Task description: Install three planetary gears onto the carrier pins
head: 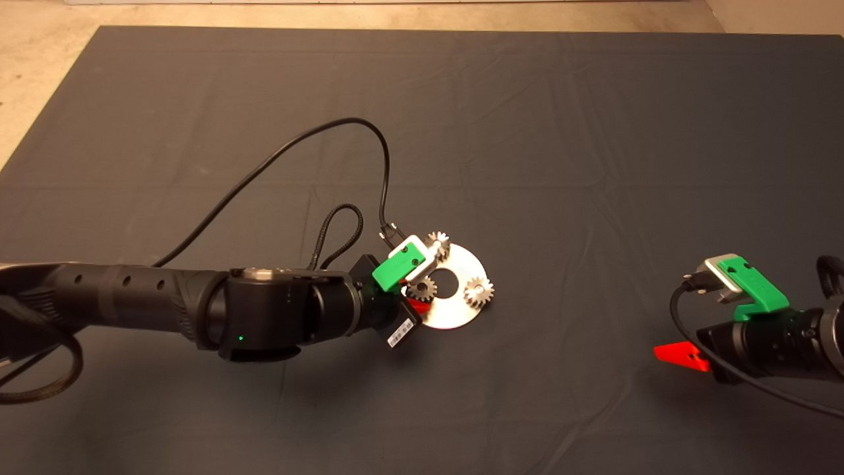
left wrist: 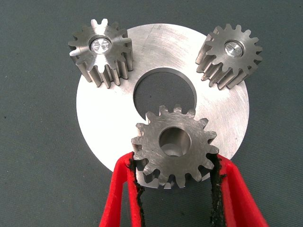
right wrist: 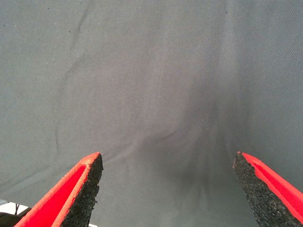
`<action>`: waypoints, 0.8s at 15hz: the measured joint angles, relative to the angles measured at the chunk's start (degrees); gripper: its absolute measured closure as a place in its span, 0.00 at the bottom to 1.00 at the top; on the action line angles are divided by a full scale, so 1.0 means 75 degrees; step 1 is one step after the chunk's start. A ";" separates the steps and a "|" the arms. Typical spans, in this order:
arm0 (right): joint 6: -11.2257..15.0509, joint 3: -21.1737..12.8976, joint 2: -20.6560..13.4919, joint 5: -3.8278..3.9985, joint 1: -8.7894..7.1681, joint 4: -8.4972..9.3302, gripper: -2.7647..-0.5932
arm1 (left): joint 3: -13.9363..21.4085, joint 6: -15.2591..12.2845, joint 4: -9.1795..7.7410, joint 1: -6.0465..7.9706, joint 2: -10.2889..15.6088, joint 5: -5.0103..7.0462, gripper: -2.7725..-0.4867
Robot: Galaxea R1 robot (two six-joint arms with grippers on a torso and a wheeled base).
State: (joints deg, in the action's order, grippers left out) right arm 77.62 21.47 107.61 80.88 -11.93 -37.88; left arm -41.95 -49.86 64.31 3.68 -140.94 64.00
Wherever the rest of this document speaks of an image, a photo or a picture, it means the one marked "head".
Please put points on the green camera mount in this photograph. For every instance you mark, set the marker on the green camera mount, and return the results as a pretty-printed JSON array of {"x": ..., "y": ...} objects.
[
  {"x": 395, "y": 267},
  {"x": 758, "y": 287}
]

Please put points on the round metal carrier plate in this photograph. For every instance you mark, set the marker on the round metal carrier plate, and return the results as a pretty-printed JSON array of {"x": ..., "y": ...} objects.
[{"x": 455, "y": 316}]

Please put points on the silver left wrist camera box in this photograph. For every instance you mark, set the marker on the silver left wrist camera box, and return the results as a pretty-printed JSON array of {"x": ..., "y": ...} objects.
[{"x": 425, "y": 264}]

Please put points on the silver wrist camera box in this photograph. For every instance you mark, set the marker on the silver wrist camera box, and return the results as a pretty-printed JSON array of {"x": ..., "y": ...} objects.
[
  {"x": 719, "y": 277},
  {"x": 425, "y": 264}
]

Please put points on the green left camera mount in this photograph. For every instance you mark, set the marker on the green left camera mount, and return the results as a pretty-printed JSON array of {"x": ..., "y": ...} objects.
[{"x": 395, "y": 267}]

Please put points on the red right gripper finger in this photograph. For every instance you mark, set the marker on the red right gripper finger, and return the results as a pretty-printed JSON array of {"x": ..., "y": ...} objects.
[
  {"x": 679, "y": 351},
  {"x": 692, "y": 365}
]

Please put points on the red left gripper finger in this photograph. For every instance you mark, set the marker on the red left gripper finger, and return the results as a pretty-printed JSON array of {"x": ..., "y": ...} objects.
[{"x": 421, "y": 308}]

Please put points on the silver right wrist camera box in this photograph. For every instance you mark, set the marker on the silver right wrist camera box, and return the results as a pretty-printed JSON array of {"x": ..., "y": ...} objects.
[{"x": 719, "y": 277}]

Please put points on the green right camera mount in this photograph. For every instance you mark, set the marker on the green right camera mount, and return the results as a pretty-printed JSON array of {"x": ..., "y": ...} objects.
[{"x": 758, "y": 287}]

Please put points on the small steel planetary gear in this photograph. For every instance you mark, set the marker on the small steel planetary gear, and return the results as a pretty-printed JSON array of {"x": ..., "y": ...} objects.
[
  {"x": 440, "y": 245},
  {"x": 422, "y": 289},
  {"x": 479, "y": 292}
]

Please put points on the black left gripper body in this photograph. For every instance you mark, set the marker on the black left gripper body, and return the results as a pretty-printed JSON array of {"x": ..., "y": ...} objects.
[{"x": 389, "y": 316}]

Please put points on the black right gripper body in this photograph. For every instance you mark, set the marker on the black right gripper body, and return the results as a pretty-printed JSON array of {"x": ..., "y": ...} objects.
[{"x": 765, "y": 346}]

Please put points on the dark grey table cloth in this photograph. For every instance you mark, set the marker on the dark grey table cloth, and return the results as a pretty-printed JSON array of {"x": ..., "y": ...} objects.
[{"x": 593, "y": 132}]

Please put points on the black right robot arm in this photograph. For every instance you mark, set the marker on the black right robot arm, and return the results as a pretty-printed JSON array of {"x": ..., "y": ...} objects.
[{"x": 832, "y": 336}]

